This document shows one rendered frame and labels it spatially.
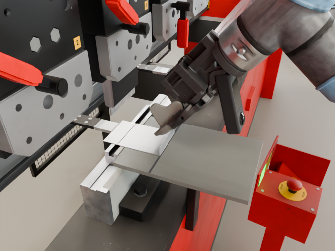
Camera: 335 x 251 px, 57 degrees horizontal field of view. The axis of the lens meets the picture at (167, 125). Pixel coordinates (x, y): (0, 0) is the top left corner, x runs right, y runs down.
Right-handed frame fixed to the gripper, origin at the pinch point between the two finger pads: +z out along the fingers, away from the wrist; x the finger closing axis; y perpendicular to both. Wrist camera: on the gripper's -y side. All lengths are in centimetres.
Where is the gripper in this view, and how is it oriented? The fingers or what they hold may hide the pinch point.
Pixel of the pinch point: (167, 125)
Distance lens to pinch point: 62.2
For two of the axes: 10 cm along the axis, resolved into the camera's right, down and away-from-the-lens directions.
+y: -7.1, -6.9, -1.3
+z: -6.0, 4.9, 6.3
